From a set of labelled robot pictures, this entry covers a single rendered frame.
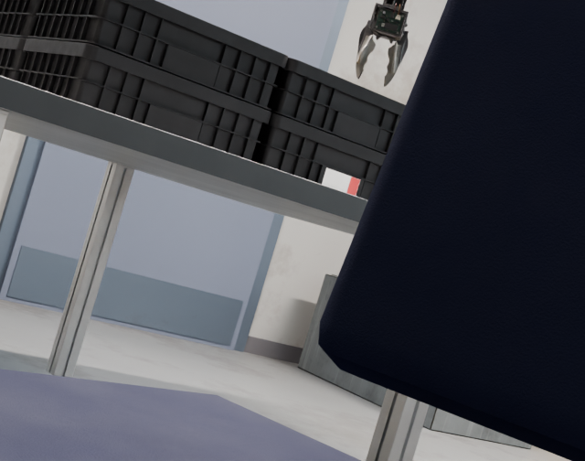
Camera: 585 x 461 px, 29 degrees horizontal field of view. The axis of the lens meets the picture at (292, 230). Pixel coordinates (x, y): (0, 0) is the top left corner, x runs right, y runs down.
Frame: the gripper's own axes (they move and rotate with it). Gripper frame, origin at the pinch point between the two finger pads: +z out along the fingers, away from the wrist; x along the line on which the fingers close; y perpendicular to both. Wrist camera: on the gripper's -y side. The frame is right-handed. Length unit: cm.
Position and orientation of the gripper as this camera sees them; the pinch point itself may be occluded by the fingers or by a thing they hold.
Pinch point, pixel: (373, 77)
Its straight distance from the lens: 244.2
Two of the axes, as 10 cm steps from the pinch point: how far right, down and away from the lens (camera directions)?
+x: 9.5, 2.9, -0.8
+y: -0.8, -0.3, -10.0
